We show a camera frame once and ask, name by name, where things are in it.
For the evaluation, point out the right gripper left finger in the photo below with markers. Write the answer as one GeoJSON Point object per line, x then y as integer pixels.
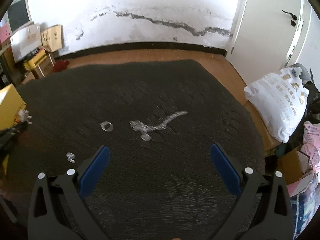
{"type": "Point", "coordinates": [75, 185]}

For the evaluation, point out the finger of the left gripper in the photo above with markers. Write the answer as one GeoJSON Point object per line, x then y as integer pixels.
{"type": "Point", "coordinates": [9, 135]}

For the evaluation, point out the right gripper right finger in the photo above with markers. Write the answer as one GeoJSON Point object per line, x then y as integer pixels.
{"type": "Point", "coordinates": [273, 218]}

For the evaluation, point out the small silver earring pair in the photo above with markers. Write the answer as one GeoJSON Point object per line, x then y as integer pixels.
{"type": "Point", "coordinates": [70, 157]}

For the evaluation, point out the yellow cardboard storage box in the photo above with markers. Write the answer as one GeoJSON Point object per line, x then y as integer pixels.
{"type": "Point", "coordinates": [11, 105]}

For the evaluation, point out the small yellow flat box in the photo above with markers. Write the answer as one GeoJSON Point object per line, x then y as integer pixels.
{"type": "Point", "coordinates": [35, 60]}

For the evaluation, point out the pink plastic package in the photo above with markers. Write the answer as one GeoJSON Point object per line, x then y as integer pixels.
{"type": "Point", "coordinates": [311, 145]}

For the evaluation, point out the red cloth on floor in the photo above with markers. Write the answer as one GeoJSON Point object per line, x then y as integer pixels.
{"type": "Point", "coordinates": [60, 66]}

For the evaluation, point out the white paper gift bag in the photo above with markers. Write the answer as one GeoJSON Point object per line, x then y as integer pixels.
{"type": "Point", "coordinates": [25, 40]}

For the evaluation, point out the pink gift box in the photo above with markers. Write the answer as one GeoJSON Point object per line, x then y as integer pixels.
{"type": "Point", "coordinates": [4, 32]}

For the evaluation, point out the white printed plastic bag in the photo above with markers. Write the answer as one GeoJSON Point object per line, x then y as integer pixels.
{"type": "Point", "coordinates": [281, 99]}

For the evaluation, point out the white framed monitor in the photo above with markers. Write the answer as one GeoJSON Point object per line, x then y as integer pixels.
{"type": "Point", "coordinates": [18, 15]}

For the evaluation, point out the black patterned table mat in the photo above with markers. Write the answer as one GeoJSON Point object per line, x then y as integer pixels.
{"type": "Point", "coordinates": [159, 121]}

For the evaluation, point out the white door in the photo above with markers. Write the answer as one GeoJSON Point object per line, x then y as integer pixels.
{"type": "Point", "coordinates": [266, 41]}

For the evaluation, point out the black door handle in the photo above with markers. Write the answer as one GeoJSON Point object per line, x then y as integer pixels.
{"type": "Point", "coordinates": [293, 16]}

